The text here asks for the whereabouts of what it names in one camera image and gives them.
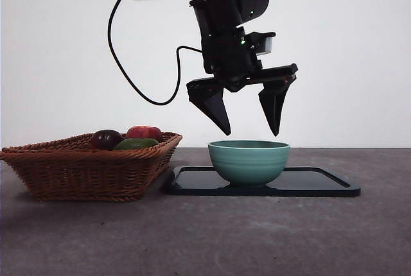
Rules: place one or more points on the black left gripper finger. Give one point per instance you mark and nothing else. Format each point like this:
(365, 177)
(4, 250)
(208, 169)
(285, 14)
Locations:
(274, 106)
(212, 102)

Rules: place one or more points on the teal ceramic bowl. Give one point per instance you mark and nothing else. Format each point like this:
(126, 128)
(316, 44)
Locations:
(248, 163)

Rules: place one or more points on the red apple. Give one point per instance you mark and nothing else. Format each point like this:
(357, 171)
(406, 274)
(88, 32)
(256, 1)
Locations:
(143, 132)

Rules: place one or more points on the dark rectangular tray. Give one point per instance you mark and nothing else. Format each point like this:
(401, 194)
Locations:
(199, 183)

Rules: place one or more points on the green oval fruit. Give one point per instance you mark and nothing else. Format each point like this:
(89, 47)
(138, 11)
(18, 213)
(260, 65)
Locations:
(136, 143)

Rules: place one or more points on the dark purple round fruit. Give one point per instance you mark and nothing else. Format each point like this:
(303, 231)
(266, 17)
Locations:
(106, 138)

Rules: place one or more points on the brown wicker basket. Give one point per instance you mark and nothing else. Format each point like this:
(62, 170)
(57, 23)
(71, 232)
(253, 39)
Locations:
(80, 173)

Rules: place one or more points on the pale grey left camera box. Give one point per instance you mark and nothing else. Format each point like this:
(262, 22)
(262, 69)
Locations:
(269, 45)

